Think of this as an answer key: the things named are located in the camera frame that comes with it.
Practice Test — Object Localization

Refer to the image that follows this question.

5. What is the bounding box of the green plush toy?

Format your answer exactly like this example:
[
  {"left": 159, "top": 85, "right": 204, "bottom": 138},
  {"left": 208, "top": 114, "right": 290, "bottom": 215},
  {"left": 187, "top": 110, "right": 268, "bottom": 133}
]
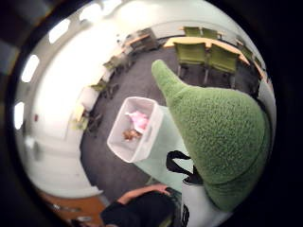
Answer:
[{"left": 151, "top": 59, "right": 273, "bottom": 213}]

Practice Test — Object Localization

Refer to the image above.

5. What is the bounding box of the the person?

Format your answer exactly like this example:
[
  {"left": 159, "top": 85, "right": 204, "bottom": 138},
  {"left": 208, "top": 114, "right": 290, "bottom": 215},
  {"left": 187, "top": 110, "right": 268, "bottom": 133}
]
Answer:
[{"left": 99, "top": 183, "right": 178, "bottom": 227}]

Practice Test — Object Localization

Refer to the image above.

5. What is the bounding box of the white plastic bin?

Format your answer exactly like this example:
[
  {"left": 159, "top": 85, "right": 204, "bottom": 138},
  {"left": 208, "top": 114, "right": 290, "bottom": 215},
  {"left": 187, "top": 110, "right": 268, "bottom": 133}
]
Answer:
[{"left": 106, "top": 96, "right": 165, "bottom": 164}]

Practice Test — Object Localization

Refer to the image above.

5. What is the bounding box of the brown plush toy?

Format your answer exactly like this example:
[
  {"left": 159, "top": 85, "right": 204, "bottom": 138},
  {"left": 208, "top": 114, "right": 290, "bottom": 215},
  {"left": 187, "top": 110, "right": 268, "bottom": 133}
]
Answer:
[{"left": 122, "top": 128, "right": 143, "bottom": 142}]

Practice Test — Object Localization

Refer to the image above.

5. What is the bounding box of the pink plush toy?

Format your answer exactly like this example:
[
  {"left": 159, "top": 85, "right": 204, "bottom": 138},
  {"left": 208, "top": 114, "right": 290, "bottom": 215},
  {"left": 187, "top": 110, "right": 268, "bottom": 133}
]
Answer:
[{"left": 125, "top": 110, "right": 151, "bottom": 134}]

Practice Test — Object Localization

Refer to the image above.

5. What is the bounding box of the green chair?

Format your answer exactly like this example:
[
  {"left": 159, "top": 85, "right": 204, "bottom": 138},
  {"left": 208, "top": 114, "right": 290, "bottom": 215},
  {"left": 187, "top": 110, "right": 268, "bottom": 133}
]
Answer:
[
  {"left": 238, "top": 43, "right": 256, "bottom": 62},
  {"left": 102, "top": 54, "right": 130, "bottom": 76},
  {"left": 90, "top": 79, "right": 120, "bottom": 99},
  {"left": 172, "top": 42, "right": 208, "bottom": 79},
  {"left": 203, "top": 43, "right": 241, "bottom": 90},
  {"left": 71, "top": 110, "right": 104, "bottom": 134},
  {"left": 183, "top": 26, "right": 203, "bottom": 39},
  {"left": 201, "top": 27, "right": 220, "bottom": 41}
]

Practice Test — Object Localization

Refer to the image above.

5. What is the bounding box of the long wooden table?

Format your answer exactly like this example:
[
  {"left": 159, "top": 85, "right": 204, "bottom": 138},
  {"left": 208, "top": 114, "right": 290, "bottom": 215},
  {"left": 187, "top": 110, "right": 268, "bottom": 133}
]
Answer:
[{"left": 163, "top": 36, "right": 251, "bottom": 66}]

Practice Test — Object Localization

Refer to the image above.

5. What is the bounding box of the wooden desk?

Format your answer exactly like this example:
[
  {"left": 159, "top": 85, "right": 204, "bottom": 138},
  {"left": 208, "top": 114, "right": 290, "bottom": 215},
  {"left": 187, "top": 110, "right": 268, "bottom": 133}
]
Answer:
[{"left": 123, "top": 27, "right": 161, "bottom": 54}]

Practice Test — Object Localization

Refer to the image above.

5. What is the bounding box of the ceiling light panel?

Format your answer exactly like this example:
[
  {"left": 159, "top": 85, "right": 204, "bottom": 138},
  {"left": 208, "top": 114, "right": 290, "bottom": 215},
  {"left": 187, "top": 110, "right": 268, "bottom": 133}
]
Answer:
[
  {"left": 78, "top": 2, "right": 104, "bottom": 24},
  {"left": 21, "top": 54, "right": 41, "bottom": 84},
  {"left": 13, "top": 100, "right": 26, "bottom": 131},
  {"left": 47, "top": 17, "right": 72, "bottom": 44}
]

